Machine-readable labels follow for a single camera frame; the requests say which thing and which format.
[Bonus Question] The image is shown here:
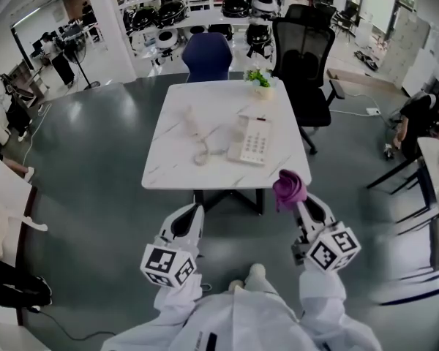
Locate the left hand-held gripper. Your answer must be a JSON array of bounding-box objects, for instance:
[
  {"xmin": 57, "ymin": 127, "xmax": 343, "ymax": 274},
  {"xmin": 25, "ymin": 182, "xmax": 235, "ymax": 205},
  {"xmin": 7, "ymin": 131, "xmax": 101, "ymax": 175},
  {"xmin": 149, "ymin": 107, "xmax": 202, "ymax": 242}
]
[{"xmin": 139, "ymin": 202, "xmax": 206, "ymax": 289}]

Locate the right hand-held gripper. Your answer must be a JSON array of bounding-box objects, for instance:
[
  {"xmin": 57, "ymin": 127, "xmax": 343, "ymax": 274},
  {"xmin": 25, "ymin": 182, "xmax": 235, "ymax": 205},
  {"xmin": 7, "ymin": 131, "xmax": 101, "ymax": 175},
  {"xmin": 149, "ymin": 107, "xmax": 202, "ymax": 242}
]
[{"xmin": 290, "ymin": 192, "xmax": 362, "ymax": 273}]

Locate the purple cloth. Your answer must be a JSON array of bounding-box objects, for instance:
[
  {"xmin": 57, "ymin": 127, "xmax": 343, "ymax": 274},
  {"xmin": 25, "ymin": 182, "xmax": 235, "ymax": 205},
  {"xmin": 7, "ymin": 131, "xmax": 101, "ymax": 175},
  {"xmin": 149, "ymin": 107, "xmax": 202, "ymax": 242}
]
[{"xmin": 272, "ymin": 169, "xmax": 309, "ymax": 214}]

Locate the white desk phone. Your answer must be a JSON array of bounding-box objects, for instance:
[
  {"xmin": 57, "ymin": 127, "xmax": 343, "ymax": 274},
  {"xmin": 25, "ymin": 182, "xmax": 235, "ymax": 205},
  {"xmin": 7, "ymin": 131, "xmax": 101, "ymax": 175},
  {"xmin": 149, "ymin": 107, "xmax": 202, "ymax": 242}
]
[{"xmin": 226, "ymin": 115, "xmax": 273, "ymax": 167}]

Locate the white desk phone handset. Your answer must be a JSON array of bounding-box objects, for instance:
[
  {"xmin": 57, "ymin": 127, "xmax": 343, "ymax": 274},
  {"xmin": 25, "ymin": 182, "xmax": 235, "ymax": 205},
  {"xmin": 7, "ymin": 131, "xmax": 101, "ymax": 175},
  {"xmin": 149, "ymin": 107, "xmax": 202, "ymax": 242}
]
[{"xmin": 182, "ymin": 106, "xmax": 201, "ymax": 139}]

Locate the person's right forearm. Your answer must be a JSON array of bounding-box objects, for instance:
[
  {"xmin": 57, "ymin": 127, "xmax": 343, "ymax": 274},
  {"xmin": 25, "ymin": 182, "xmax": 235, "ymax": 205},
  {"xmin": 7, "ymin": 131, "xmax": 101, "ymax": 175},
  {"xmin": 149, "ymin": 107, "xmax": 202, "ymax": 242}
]
[{"xmin": 298, "ymin": 265, "xmax": 353, "ymax": 345}]

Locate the person's left forearm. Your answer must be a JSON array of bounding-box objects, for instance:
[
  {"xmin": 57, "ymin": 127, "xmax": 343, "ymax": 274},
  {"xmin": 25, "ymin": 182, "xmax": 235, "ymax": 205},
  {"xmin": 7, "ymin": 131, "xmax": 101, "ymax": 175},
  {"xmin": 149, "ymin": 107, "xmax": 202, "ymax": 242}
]
[{"xmin": 109, "ymin": 272, "xmax": 206, "ymax": 351}]

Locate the white marble desk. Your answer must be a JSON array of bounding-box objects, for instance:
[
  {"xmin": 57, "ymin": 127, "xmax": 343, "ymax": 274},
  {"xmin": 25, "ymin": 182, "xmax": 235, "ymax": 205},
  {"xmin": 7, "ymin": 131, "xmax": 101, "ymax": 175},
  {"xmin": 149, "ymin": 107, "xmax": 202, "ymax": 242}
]
[{"xmin": 141, "ymin": 79, "xmax": 312, "ymax": 217}]

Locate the white side desk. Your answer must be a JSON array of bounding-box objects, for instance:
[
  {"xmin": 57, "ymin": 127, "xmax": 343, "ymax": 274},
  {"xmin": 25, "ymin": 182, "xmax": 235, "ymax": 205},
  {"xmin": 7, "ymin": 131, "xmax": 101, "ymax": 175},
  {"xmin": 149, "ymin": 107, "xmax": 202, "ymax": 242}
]
[{"xmin": 0, "ymin": 143, "xmax": 49, "ymax": 268}]

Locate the person's white coat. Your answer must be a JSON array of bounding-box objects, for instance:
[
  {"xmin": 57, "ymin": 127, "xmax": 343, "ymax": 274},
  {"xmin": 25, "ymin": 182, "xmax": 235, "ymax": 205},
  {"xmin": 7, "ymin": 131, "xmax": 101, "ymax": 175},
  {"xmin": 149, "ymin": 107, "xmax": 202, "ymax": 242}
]
[{"xmin": 102, "ymin": 285, "xmax": 387, "ymax": 351}]

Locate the black mesh office chair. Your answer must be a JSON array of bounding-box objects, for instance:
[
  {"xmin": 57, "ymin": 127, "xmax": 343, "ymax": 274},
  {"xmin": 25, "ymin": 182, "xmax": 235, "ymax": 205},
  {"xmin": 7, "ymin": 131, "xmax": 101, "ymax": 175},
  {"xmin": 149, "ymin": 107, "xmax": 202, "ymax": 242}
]
[{"xmin": 271, "ymin": 4, "xmax": 347, "ymax": 156}]

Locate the potted plant in white pot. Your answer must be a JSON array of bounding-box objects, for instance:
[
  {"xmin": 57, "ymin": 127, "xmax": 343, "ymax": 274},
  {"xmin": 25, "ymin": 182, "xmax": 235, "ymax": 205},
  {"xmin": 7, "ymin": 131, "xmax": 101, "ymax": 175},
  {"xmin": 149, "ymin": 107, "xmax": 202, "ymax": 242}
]
[{"xmin": 243, "ymin": 67, "xmax": 278, "ymax": 102}]

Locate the blue chair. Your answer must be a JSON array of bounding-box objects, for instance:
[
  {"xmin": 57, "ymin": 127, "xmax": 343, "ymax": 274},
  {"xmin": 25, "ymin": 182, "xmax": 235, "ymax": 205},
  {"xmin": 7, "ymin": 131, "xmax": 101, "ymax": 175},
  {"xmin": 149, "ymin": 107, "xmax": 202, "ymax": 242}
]
[{"xmin": 181, "ymin": 32, "xmax": 233, "ymax": 84}]

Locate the black standing fan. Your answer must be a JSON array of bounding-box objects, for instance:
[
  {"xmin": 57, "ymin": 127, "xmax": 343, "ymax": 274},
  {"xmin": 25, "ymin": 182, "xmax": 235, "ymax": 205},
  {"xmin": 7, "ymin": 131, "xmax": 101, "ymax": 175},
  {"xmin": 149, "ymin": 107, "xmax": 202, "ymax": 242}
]
[{"xmin": 62, "ymin": 37, "xmax": 102, "ymax": 91}]

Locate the group of round domed devices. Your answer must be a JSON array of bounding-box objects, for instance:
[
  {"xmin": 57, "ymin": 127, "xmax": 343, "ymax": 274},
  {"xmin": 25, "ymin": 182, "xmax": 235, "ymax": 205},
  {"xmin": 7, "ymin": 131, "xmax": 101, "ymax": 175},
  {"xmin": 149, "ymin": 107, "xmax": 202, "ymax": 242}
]
[{"xmin": 122, "ymin": 0, "xmax": 281, "ymax": 59}]

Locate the white coiled phone cord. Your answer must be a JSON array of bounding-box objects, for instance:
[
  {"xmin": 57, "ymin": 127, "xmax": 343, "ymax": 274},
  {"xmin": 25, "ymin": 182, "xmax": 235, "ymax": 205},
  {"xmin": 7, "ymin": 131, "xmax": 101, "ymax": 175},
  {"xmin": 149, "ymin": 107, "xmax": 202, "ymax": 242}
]
[{"xmin": 192, "ymin": 134, "xmax": 230, "ymax": 167}]

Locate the white power strip cable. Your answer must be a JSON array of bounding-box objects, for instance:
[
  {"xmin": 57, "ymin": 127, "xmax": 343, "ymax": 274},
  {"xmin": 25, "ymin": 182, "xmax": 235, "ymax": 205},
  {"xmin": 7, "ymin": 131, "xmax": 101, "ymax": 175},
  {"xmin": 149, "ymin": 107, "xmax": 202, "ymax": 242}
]
[{"xmin": 329, "ymin": 92, "xmax": 383, "ymax": 117}]

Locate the white table with black frame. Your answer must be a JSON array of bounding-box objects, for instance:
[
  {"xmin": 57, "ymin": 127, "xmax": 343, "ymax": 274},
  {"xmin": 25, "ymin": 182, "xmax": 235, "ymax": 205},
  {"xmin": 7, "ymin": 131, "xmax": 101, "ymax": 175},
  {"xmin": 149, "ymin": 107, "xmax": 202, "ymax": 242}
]
[{"xmin": 365, "ymin": 136, "xmax": 439, "ymax": 295}]

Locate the black floor cable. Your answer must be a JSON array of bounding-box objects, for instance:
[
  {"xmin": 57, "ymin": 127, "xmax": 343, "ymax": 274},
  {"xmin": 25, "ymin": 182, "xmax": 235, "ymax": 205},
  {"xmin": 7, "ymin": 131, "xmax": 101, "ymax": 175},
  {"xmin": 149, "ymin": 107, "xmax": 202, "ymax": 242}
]
[{"xmin": 31, "ymin": 306, "xmax": 115, "ymax": 342}]

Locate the white floor cable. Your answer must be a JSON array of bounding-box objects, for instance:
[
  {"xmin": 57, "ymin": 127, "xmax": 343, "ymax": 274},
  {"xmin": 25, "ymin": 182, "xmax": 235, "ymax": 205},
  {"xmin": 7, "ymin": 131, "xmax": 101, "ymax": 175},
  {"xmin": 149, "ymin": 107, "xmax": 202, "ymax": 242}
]
[{"xmin": 20, "ymin": 103, "xmax": 53, "ymax": 172}]

